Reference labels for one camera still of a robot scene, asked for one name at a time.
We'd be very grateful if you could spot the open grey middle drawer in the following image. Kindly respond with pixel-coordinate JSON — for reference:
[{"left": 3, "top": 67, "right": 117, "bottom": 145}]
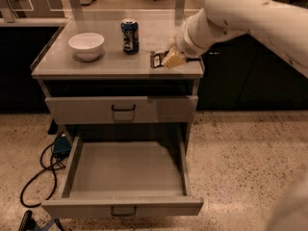
[{"left": 42, "top": 137, "right": 204, "bottom": 218}]

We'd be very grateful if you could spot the black middle drawer handle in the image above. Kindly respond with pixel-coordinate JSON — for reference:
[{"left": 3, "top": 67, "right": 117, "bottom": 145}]
[{"left": 110, "top": 206, "right": 137, "bottom": 218}]

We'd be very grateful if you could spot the blue power adapter box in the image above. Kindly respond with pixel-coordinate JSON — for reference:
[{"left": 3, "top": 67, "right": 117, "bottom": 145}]
[{"left": 53, "top": 135, "right": 71, "bottom": 155}]

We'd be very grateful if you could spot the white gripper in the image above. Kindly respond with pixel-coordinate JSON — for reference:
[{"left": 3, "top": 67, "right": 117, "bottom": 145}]
[{"left": 162, "top": 17, "right": 209, "bottom": 68}]

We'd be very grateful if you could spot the black drawer handle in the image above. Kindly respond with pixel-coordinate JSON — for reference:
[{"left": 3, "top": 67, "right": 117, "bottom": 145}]
[
  {"left": 111, "top": 104, "right": 136, "bottom": 112},
  {"left": 110, "top": 206, "right": 137, "bottom": 218}
]

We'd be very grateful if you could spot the black floor cable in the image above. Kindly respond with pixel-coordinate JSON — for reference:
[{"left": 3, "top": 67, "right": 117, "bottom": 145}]
[{"left": 19, "top": 141, "right": 67, "bottom": 208}]

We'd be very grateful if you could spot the black top drawer handle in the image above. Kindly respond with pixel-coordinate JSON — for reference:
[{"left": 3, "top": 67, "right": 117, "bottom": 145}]
[{"left": 111, "top": 104, "right": 136, "bottom": 112}]

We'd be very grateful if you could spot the grey drawer cabinet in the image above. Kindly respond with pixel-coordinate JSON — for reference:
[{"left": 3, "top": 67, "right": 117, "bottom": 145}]
[{"left": 32, "top": 10, "right": 204, "bottom": 141}]

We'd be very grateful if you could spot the white ceramic bowl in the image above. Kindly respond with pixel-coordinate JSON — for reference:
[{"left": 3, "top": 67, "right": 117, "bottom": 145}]
[{"left": 68, "top": 33, "right": 105, "bottom": 61}]

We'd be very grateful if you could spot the dark blue snack bar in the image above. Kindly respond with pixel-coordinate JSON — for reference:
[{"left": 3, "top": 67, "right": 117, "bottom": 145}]
[{"left": 186, "top": 57, "right": 200, "bottom": 62}]

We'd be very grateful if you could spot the black rxbar chocolate bar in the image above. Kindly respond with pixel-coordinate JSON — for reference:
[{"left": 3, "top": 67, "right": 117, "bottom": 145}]
[{"left": 150, "top": 50, "right": 168, "bottom": 68}]

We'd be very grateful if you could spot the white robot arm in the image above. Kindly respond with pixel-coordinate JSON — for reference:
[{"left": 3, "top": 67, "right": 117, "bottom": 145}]
[{"left": 163, "top": 0, "right": 308, "bottom": 77}]

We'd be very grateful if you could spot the blue soda can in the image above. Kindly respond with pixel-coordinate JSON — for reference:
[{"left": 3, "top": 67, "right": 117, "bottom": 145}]
[{"left": 121, "top": 18, "right": 140, "bottom": 54}]

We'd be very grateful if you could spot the closed grey top drawer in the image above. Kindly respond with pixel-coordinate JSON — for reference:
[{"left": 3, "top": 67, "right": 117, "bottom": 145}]
[{"left": 45, "top": 95, "right": 197, "bottom": 125}]

